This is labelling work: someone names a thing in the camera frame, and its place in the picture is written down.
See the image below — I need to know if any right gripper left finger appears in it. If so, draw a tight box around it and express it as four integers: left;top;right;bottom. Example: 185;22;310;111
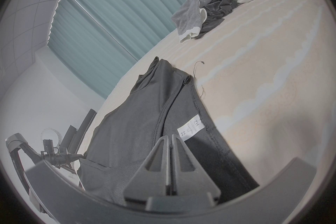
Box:
123;135;172;204

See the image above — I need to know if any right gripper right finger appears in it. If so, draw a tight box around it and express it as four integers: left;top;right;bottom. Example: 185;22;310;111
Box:
171;134;221;204

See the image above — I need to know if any black garment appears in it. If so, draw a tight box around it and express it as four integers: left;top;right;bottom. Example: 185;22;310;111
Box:
77;58;260;208

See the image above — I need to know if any bed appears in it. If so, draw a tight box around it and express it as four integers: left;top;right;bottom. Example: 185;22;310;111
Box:
77;0;332;205

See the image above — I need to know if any pile of clothes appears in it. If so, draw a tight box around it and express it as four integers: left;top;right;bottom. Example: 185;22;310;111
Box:
171;0;254;44

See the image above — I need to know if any black dressing table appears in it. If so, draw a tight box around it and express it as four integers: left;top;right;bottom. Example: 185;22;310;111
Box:
61;125;78;154

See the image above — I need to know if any black chest of drawers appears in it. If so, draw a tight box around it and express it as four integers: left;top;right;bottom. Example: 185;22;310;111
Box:
76;109;97;150

